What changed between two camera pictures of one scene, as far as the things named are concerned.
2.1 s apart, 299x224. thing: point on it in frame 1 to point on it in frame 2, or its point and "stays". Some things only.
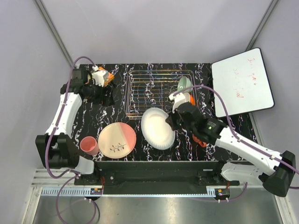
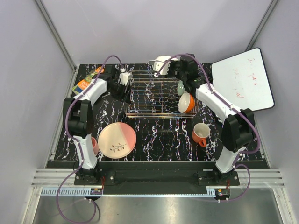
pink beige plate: (117, 140) stays
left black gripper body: (105, 99) to (120, 88)
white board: (242, 81) stays
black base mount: (157, 177) stays
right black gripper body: (176, 122) to (174, 70)
